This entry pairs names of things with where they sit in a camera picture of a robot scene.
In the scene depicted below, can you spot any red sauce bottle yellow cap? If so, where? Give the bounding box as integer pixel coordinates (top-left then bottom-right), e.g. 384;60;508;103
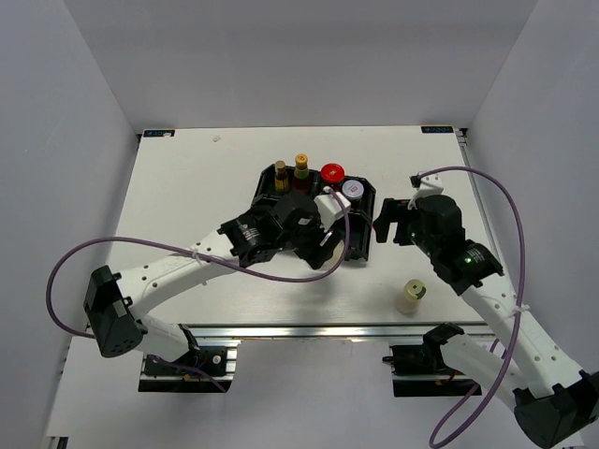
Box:
292;153;311;194

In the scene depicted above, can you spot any yellow label bottle beige cap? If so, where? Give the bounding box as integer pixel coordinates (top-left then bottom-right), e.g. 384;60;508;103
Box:
274;160;290;195

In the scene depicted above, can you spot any small jar silver lid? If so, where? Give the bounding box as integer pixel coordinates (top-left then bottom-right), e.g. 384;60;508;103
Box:
341;179;365;203

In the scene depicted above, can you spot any dark sauce jar red lid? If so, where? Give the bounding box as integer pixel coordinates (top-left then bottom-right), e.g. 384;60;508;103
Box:
319;163;345;191

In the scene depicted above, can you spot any yellow cap spice shaker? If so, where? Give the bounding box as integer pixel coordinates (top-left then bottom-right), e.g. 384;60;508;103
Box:
395;279;427;314

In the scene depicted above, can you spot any clear glass jar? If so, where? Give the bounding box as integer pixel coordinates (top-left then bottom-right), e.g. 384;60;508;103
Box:
328;240;344;265

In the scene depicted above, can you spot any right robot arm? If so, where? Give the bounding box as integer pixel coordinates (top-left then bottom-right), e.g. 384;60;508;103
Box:
373;195;598;448

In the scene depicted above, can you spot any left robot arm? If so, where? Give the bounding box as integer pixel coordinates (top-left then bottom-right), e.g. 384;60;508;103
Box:
84;189;350;373

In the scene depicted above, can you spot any black four-compartment tray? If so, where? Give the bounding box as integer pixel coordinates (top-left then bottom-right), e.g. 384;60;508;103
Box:
252;164;376;262

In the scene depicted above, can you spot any right blue table sticker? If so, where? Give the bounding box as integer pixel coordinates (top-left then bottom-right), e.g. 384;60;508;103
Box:
420;125;454;134

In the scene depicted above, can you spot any blue table sticker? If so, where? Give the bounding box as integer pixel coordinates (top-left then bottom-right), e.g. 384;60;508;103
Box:
420;125;454;134
142;129;175;138

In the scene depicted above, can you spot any left blue table sticker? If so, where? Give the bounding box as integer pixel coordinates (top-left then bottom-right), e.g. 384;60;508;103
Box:
142;129;175;138

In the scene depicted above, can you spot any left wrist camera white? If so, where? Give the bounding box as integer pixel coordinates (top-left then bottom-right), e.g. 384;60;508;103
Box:
314;192;351;229

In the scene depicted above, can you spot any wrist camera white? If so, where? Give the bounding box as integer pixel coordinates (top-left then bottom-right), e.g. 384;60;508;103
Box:
410;173;444;198
314;192;351;229

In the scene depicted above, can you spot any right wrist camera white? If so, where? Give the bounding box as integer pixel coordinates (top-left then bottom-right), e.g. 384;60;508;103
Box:
410;173;444;198

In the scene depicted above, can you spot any aluminium table edge rail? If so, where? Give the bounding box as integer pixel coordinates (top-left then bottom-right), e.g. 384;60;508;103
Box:
135;321;497;341

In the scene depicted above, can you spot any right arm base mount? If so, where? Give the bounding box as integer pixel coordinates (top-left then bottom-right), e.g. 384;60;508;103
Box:
382;323;481;398

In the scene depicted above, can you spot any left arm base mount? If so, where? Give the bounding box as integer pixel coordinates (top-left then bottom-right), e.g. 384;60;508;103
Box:
139;340;236;394

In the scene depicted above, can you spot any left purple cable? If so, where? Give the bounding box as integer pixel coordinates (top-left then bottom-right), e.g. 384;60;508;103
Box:
46;187;352;340

